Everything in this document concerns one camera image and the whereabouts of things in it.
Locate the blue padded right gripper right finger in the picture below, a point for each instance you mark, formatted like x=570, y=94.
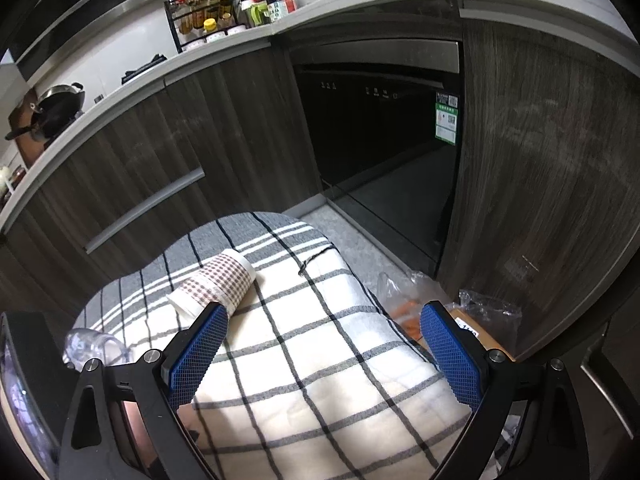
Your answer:
x=457, y=352

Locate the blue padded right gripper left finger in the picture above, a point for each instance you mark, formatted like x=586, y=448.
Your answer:
x=190, y=353

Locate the red dotted paper cup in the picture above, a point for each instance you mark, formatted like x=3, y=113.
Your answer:
x=225, y=280

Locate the cardboard box with plastic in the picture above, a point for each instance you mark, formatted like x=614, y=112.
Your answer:
x=475, y=329

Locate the clear plastic bag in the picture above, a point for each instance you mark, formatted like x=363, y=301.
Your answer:
x=403, y=299

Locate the black white checked tablecloth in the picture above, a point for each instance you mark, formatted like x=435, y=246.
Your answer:
x=314, y=380

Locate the green white energy label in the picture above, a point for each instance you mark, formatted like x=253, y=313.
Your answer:
x=446, y=117

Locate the black built-in dishwasher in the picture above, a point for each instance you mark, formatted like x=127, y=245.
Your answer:
x=370, y=111

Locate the black wok on counter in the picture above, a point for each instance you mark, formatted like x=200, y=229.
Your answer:
x=55, y=110

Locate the black spice rack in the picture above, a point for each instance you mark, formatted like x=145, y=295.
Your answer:
x=193, y=23

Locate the silver drawer handle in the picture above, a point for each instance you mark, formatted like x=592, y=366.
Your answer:
x=144, y=207

